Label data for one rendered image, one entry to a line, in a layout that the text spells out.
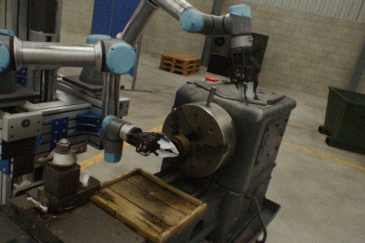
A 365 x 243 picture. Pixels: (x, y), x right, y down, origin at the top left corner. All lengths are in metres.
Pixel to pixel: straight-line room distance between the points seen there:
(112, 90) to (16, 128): 0.40
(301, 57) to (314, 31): 0.89
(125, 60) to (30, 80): 0.52
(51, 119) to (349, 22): 10.28
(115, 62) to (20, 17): 0.53
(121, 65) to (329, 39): 10.15
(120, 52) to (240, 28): 0.44
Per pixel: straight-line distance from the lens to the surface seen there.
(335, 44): 11.12
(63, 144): 0.93
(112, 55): 1.19
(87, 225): 0.97
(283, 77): 11.24
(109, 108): 1.42
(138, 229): 1.10
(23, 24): 1.58
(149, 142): 1.19
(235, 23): 1.20
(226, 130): 1.29
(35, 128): 1.33
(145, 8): 1.57
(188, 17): 1.15
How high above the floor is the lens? 1.57
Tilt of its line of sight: 18 degrees down
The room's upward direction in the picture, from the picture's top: 12 degrees clockwise
